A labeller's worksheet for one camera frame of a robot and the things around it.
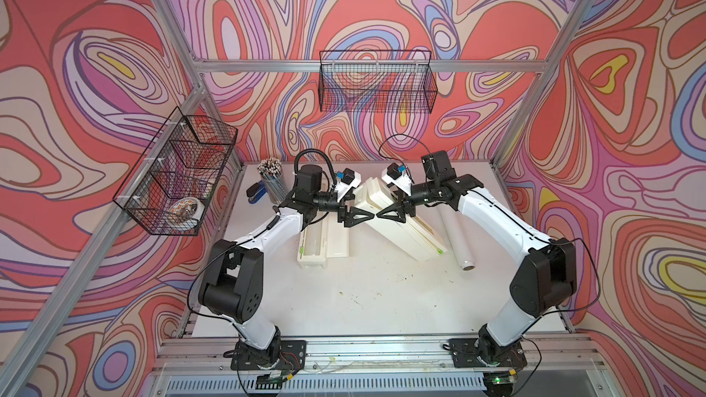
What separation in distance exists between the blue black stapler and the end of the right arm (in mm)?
558

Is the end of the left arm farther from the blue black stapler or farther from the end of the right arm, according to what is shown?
the blue black stapler

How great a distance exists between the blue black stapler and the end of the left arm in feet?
1.36

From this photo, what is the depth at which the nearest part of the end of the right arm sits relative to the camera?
1.98 ft

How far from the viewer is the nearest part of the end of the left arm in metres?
0.70

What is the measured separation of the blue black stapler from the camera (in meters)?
1.07
